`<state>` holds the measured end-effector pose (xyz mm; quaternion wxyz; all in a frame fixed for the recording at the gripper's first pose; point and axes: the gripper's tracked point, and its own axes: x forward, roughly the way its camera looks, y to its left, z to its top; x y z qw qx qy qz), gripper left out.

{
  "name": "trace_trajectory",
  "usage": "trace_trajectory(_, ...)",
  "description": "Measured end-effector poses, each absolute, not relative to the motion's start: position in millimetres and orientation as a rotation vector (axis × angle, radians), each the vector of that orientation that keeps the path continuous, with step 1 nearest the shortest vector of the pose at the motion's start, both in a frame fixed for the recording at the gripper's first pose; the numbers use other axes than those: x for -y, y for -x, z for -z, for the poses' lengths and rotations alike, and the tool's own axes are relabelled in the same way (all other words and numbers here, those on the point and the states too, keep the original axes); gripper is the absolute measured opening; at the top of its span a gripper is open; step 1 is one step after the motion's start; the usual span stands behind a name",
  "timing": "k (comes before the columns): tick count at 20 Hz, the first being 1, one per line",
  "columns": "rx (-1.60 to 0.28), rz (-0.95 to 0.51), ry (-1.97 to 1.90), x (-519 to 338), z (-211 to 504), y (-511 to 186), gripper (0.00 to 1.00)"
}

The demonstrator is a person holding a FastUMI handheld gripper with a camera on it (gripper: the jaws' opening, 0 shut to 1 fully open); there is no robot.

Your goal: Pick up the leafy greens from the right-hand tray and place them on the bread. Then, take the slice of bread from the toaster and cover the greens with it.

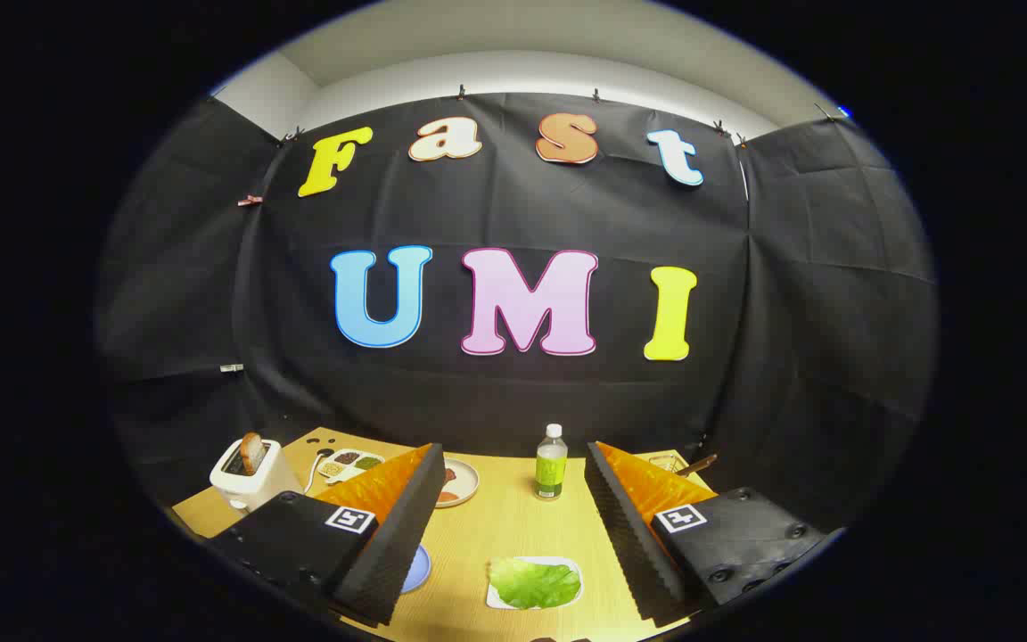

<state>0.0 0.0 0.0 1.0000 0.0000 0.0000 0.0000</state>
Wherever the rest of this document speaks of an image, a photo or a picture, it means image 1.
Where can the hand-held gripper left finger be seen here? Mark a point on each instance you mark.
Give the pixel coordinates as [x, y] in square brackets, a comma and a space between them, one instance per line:
[398, 553]

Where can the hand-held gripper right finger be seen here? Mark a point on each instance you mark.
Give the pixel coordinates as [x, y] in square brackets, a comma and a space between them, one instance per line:
[634, 544]

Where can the green lettuce leaf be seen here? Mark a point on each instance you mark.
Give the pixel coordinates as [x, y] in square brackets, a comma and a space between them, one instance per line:
[536, 584]

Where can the toast slice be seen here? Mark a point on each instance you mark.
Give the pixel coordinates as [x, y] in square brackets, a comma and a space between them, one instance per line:
[252, 453]

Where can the blue round plate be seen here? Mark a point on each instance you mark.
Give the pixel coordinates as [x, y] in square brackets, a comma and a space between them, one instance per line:
[418, 571]

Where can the white square plate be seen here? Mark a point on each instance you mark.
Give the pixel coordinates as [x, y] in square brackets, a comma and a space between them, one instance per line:
[572, 565]

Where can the brown cooked meat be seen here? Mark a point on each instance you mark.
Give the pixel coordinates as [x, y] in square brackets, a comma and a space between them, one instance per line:
[449, 476]

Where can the beige round plate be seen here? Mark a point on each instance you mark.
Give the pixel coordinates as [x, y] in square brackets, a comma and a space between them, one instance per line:
[466, 481]

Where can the white divided dish of beans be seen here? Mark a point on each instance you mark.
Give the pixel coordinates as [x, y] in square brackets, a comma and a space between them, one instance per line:
[346, 458]

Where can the green label plastic bottle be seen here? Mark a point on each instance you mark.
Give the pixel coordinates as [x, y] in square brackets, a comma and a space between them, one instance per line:
[550, 473]

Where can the white toaster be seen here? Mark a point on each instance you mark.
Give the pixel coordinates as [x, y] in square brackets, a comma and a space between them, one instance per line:
[255, 492]

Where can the black backdrop cloth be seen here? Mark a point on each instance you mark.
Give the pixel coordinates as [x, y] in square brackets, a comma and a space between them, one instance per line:
[522, 214]

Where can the pink clip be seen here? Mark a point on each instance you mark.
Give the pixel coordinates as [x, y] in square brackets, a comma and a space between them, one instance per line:
[250, 201]

